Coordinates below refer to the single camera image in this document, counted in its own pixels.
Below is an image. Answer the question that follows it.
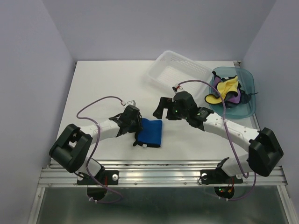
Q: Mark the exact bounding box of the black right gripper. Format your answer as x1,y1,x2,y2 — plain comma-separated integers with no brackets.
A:
153,97,188,120

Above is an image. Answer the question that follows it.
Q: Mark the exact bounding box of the blue and grey towel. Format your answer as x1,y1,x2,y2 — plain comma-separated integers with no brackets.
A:
133,118,163,148

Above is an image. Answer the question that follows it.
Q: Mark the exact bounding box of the yellow and grey towel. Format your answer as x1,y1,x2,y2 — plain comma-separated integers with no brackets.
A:
205,76,240,105

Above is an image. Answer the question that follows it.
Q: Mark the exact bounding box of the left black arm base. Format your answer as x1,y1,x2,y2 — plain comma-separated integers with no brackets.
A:
75,170,119,202

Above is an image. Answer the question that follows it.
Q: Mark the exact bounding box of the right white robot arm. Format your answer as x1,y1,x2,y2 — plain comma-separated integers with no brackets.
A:
153,91,284,185

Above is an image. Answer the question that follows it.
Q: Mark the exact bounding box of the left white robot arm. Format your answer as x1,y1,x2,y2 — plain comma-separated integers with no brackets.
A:
49,105,142,184

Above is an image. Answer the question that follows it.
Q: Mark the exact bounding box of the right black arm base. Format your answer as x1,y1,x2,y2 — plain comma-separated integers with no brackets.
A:
198,157,243,200

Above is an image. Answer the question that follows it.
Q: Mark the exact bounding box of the white perforated plastic basket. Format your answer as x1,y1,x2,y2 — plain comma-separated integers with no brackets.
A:
144,50,212,97

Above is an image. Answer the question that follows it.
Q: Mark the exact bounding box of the purple and grey towel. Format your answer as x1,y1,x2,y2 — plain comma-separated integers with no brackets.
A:
212,71,241,104

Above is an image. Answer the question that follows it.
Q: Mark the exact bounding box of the dark grey towel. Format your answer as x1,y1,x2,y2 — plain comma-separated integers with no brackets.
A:
225,90,258,108

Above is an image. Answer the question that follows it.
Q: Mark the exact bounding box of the teal translucent plastic bin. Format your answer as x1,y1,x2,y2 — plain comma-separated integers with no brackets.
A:
205,67,257,119

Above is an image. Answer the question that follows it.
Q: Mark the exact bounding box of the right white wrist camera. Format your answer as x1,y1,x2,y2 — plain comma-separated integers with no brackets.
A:
172,84,185,94

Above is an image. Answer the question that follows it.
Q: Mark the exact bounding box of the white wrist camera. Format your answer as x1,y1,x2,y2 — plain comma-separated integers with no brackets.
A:
125,100,136,106
172,84,185,94

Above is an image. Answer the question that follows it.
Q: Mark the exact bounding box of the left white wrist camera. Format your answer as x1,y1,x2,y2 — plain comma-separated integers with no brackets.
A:
125,100,136,106

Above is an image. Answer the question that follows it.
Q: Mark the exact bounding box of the aluminium mounting rail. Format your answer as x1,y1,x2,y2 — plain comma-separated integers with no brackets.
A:
38,160,288,187

